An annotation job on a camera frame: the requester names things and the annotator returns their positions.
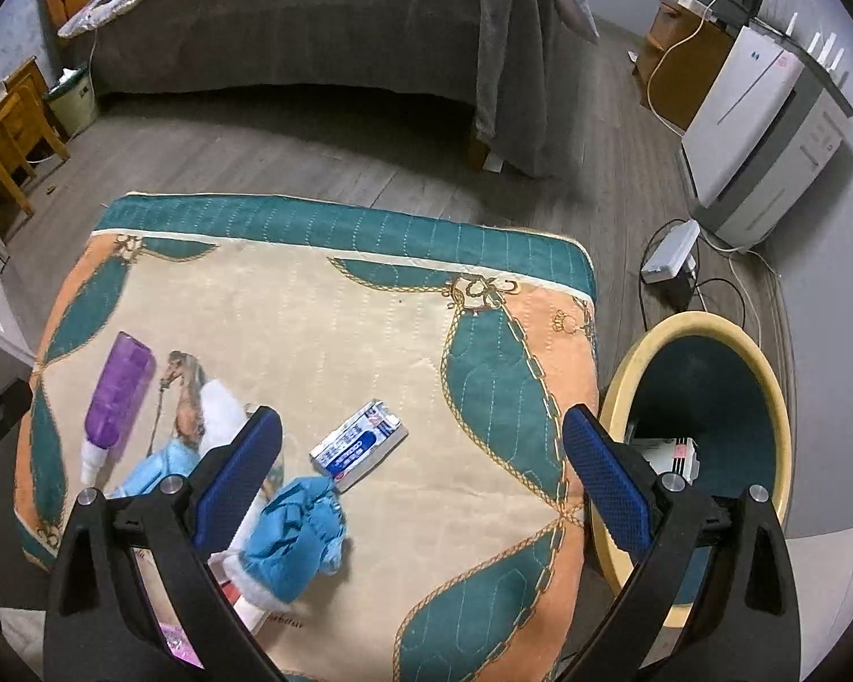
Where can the purple bottle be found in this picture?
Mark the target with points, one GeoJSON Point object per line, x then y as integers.
{"type": "Point", "coordinates": [117, 398]}

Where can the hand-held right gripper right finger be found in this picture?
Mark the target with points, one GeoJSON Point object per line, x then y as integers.
{"type": "Point", "coordinates": [608, 487]}

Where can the red white wrapper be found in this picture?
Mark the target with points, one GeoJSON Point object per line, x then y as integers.
{"type": "Point", "coordinates": [245, 604]}

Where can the white air purifier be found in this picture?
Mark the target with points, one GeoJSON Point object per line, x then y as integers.
{"type": "Point", "coordinates": [743, 114]}

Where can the white router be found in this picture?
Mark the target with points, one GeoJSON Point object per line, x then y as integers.
{"type": "Point", "coordinates": [821, 50]}

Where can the white cabinet power strip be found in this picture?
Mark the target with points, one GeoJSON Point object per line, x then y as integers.
{"type": "Point", "coordinates": [695, 6]}

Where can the grey hanging cloth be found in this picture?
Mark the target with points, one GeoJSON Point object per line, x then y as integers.
{"type": "Point", "coordinates": [515, 50]}

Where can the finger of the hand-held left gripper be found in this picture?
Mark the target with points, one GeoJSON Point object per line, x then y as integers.
{"type": "Point", "coordinates": [3, 408]}

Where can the white floor power strip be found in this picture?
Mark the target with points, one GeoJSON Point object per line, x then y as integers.
{"type": "Point", "coordinates": [672, 252]}

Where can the green bedside bin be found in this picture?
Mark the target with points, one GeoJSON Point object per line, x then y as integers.
{"type": "Point", "coordinates": [75, 103]}

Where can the horse printed teal mat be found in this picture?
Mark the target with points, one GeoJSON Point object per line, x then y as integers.
{"type": "Point", "coordinates": [369, 355]}

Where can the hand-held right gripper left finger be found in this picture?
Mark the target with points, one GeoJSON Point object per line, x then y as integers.
{"type": "Point", "coordinates": [245, 469]}

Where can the white tissue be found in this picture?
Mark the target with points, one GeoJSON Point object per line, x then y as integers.
{"type": "Point", "coordinates": [220, 412]}

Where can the wooden cabinet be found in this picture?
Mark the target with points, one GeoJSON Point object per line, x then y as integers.
{"type": "Point", "coordinates": [689, 67]}

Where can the small white blue box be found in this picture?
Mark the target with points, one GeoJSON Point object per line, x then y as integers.
{"type": "Point", "coordinates": [359, 444]}

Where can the wooden chair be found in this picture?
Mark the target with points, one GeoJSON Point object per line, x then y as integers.
{"type": "Point", "coordinates": [11, 135]}

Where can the yellow rimmed teal bin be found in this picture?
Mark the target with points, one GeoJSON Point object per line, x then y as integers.
{"type": "Point", "coordinates": [711, 383]}

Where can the grey bed sheet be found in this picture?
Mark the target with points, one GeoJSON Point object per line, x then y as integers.
{"type": "Point", "coordinates": [313, 21]}

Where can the purple plastic packet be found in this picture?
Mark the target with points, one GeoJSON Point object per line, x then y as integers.
{"type": "Point", "coordinates": [178, 646]}

